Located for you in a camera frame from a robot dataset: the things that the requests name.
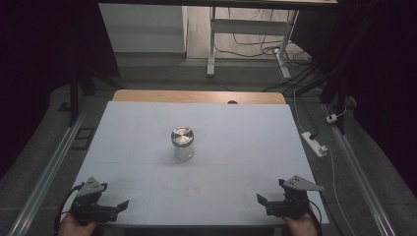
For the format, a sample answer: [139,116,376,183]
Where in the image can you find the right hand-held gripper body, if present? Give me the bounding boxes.
[266,174,326,220]

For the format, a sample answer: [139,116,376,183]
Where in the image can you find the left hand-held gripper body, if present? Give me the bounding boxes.
[69,176,119,227]

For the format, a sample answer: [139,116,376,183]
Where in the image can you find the clear glass jar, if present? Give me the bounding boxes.
[172,141,196,162]

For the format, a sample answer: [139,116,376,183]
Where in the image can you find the person's right hand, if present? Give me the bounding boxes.
[282,211,319,236]

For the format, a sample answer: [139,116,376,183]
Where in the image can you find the person's left hand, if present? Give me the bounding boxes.
[59,212,98,236]

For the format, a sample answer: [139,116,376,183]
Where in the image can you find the white power strip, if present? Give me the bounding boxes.
[301,131,328,158]

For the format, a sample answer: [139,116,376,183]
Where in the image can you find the black metal stand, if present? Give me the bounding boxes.
[319,63,349,136]
[66,67,96,128]

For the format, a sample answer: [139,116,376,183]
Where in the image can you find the wooden table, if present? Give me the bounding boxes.
[111,88,287,105]

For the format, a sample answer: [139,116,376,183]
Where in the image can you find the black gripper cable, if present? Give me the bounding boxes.
[53,184,85,236]
[307,199,325,236]

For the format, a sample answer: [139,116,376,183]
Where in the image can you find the thin white cable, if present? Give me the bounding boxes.
[327,147,357,236]

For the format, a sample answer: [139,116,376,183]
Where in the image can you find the metal floor rail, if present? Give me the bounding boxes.
[322,103,398,236]
[7,106,90,236]

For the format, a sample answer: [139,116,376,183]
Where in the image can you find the black rectangular floor frame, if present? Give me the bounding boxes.
[69,127,96,151]

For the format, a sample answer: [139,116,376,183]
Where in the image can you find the black floor cables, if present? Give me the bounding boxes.
[214,8,326,94]

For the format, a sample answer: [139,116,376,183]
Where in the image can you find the white desk frame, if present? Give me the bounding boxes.
[206,6,300,80]

